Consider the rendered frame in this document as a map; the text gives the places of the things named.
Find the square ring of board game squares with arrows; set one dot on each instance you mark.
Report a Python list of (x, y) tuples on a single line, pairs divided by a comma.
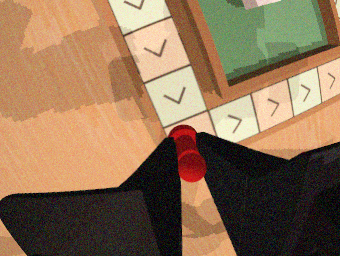
[(195, 55)]

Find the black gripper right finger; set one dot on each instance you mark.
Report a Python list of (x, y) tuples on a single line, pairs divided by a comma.
[(263, 200)]

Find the red pawn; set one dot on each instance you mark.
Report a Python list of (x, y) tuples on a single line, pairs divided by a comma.
[(191, 166)]

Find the white die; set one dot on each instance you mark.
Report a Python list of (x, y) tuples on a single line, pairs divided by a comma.
[(253, 3)]

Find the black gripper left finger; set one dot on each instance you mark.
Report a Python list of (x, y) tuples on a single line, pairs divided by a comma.
[(141, 217)]

